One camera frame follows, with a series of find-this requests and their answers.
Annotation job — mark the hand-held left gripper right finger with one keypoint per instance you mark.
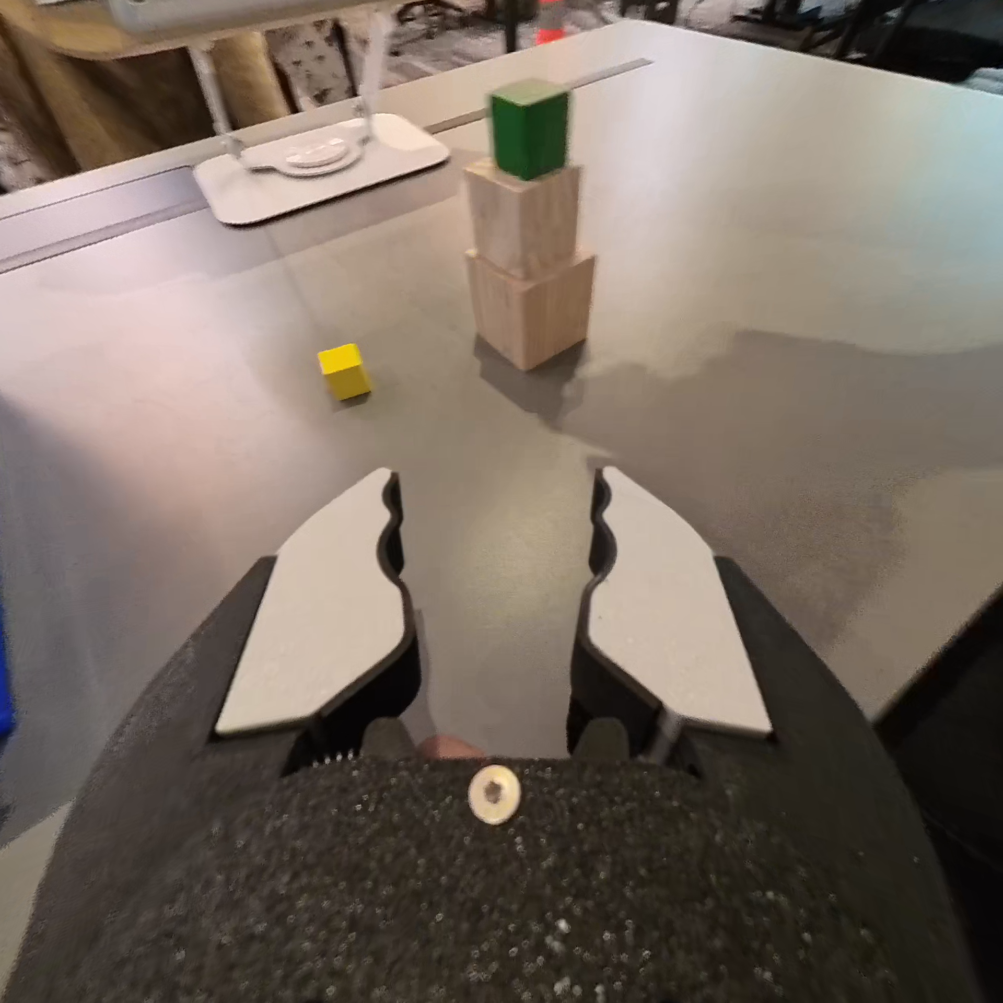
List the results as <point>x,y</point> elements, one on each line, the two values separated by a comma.
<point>670,627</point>

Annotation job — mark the green wooden cube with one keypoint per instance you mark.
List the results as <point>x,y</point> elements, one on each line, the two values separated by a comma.
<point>533,129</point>

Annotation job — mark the small yellow wooden cube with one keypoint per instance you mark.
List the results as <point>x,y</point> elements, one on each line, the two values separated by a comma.
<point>346,376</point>

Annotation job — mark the medium plain wooden cube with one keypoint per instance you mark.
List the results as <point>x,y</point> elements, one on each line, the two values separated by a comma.
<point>521,215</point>

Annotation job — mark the white document stand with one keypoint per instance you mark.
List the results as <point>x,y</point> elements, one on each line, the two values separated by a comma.
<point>392,157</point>

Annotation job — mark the orange traffic cone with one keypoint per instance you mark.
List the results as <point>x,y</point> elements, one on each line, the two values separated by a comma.
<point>551,23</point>

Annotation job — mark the large plain wooden cube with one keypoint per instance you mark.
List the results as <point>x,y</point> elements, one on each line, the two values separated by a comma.
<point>541,313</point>

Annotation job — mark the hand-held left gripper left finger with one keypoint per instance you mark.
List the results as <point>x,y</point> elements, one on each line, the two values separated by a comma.
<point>321,619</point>

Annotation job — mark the white black-patterned cloth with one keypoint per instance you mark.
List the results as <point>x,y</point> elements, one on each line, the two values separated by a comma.
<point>313,67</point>

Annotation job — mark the instruction sign on stand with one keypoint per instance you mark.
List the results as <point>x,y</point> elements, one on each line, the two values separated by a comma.
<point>94,94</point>

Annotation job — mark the blue plastic bin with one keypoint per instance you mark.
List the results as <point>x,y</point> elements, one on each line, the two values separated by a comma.
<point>5,674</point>

